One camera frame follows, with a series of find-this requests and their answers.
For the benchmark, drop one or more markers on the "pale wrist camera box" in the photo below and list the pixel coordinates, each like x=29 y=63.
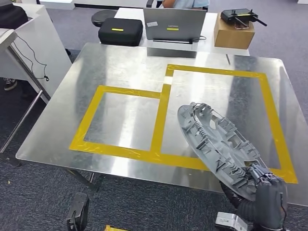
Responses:
x=228 y=221

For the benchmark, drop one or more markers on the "black office chair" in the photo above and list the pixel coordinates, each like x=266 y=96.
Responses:
x=151 y=3

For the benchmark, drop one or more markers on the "white desk panel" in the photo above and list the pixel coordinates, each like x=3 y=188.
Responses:
x=47 y=47

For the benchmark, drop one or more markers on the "yellow floor tape square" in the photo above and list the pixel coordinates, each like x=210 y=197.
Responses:
x=115 y=228

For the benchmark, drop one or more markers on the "black zip case yellow label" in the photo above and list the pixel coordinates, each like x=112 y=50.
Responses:
x=120 y=36

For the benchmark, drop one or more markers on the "grey plastic wheel cover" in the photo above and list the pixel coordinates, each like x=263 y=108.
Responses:
x=217 y=150

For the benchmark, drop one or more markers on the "person's shoe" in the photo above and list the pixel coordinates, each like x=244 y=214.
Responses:
x=10 y=84

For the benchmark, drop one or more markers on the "person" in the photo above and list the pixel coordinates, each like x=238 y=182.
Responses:
x=185 y=3

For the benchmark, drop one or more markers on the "black remote controller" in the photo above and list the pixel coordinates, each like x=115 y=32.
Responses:
x=237 y=16

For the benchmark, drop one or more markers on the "grey laptop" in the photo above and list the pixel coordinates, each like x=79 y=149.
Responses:
x=173 y=20

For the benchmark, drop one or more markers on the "black round stool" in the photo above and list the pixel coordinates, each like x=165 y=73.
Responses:
x=103 y=16

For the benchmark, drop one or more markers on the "white desk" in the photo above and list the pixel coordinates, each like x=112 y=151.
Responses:
x=209 y=32

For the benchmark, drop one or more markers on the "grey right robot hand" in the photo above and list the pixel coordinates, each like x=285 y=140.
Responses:
x=272 y=204

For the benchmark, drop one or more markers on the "brown cardboard box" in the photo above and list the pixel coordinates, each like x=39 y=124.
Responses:
x=231 y=38

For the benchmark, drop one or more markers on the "black bag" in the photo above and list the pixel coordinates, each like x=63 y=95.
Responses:
x=12 y=16

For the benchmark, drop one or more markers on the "white low platform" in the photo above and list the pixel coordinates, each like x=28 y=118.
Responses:
x=57 y=3

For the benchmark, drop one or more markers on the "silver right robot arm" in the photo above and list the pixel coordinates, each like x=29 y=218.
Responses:
x=243 y=207

